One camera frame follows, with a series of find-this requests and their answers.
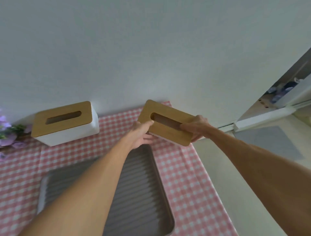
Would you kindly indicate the person's left hand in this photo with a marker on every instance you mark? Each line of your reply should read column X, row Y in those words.
column 139, row 136

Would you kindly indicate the person's right hand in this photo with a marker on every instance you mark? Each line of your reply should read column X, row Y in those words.
column 198, row 128

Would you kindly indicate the person's left thumb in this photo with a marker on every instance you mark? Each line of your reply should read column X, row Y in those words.
column 146, row 125

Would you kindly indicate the person's right thumb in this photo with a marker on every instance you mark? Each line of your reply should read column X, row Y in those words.
column 186, row 126

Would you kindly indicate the tissue box with wooden lid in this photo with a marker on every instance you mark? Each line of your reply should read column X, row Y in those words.
column 166, row 122
column 64, row 122

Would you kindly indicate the person's left forearm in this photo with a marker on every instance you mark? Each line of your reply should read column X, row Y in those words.
column 80, row 194

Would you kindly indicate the person's right forearm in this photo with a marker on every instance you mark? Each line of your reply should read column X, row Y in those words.
column 262, row 175

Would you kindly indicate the pink checkered tablecloth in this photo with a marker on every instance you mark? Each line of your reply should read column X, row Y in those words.
column 189, row 180

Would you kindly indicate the grey ribbed tray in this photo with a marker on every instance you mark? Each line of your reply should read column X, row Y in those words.
column 143, row 192

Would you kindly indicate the grey floor mat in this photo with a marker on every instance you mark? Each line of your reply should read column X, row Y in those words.
column 273, row 141

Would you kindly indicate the purple artificial flowers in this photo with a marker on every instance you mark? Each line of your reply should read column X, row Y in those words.
column 9, row 136

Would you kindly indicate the white door frame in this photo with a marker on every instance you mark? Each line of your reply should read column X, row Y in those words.
column 264, row 116

